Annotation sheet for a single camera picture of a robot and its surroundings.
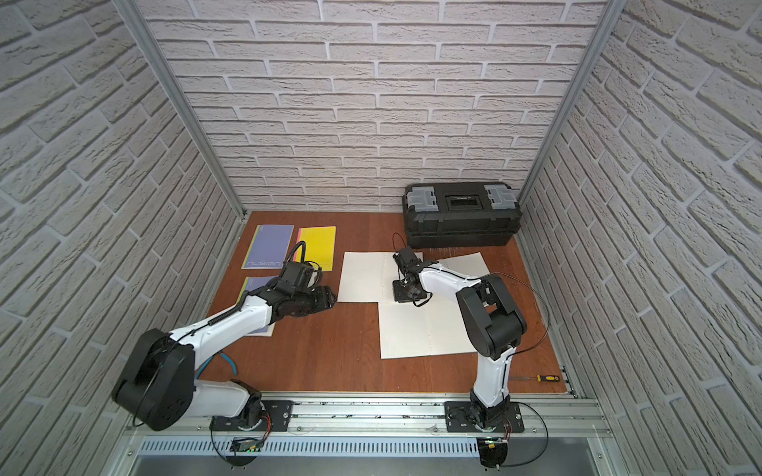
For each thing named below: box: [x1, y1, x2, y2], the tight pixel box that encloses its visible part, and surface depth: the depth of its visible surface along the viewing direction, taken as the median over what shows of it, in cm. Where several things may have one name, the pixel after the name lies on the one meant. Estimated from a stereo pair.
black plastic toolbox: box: [401, 181, 522, 249], surface depth 102 cm
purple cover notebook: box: [241, 225, 295, 269], surface depth 112 cm
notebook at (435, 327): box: [378, 293, 478, 359], surface depth 88 cm
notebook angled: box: [337, 250, 400, 303], surface depth 105 cm
